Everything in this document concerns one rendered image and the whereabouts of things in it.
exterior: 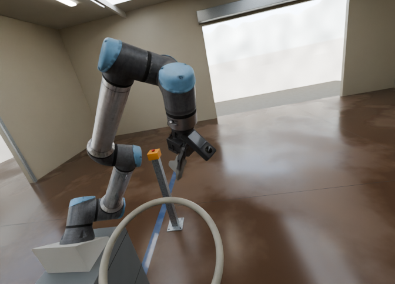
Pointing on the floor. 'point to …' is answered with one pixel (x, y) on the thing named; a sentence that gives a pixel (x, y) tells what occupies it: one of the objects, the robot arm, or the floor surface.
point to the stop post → (176, 224)
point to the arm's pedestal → (124, 247)
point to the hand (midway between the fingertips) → (191, 167)
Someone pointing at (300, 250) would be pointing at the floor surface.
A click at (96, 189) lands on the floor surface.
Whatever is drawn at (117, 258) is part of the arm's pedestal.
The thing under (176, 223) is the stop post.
